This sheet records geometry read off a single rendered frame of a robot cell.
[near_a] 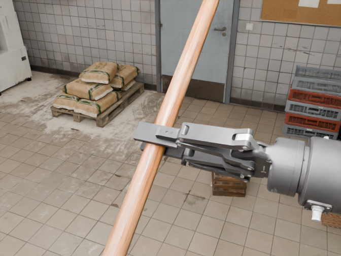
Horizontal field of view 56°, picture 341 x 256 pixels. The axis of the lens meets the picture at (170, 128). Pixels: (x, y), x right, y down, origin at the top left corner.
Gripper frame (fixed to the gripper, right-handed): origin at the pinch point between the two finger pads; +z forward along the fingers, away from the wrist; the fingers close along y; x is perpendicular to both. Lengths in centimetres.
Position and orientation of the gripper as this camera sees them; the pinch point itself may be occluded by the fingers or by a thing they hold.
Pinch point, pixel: (160, 140)
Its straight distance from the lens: 49.4
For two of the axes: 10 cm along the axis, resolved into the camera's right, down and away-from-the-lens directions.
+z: -9.3, -1.8, 3.2
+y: 2.0, 4.9, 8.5
